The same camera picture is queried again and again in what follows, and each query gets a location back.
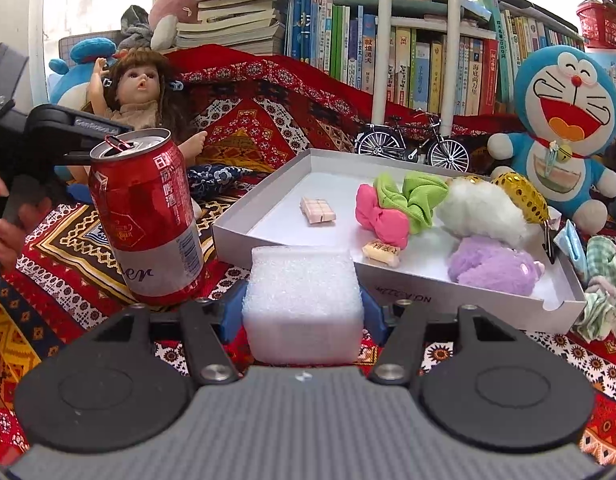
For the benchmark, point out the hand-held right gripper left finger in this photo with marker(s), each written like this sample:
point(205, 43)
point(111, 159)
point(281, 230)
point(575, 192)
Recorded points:
point(233, 310)

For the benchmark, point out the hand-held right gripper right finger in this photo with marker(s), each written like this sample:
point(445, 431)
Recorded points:
point(372, 315)

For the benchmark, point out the small candy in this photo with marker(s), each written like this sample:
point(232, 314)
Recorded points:
point(381, 252)

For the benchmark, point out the white foam block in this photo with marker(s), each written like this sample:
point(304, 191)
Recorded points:
point(303, 305)

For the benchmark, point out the white cardboard box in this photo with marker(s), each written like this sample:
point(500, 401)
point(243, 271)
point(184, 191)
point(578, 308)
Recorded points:
point(288, 240)

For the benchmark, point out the pink scrunchie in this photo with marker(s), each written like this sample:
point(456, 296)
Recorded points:
point(382, 217)

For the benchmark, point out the pink checked eraser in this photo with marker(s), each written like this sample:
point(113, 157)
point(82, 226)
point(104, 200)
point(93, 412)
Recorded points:
point(318, 210)

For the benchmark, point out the purple fluffy plush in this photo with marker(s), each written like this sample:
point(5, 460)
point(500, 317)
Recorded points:
point(492, 267)

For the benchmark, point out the dark blue floral cloth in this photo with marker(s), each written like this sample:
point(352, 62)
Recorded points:
point(215, 179)

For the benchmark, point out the white fluffy plush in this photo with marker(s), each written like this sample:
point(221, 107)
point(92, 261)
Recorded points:
point(482, 210)

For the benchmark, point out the gold sequin bow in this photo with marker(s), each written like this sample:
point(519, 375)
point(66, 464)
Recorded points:
point(525, 195)

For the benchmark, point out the blue face mask pack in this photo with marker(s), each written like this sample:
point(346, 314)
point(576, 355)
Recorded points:
point(570, 250)

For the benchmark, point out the green checked scrunchie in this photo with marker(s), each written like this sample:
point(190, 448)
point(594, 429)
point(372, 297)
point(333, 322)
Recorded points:
point(602, 280)

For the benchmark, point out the person's left hand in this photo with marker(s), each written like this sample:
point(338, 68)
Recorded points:
point(15, 240)

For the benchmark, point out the blue round plush toy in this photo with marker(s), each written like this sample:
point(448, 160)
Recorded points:
point(73, 75)

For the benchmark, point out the brown haired doll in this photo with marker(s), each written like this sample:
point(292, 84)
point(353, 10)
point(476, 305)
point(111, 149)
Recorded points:
point(138, 85)

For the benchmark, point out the red beverage can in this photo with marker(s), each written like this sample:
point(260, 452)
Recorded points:
point(143, 220)

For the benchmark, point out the grey plush toy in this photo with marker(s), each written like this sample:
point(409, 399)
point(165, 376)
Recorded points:
point(135, 25)

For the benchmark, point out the miniature black bicycle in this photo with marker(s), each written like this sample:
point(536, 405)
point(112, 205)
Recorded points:
point(412, 147)

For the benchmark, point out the pink rabbit plush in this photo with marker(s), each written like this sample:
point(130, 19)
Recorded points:
point(173, 10)

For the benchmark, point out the stack of lying books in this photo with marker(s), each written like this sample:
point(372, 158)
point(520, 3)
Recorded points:
point(228, 25)

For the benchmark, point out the row of upright books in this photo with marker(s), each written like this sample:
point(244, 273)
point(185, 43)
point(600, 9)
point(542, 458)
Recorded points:
point(417, 60)

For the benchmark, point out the white pole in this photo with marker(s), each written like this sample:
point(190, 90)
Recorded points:
point(450, 60)
point(381, 35)

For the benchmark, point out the blue cat plush toy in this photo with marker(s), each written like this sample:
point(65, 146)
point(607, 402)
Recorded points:
point(567, 110)

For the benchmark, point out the red plastic basket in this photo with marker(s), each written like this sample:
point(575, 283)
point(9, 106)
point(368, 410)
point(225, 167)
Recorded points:
point(605, 25)

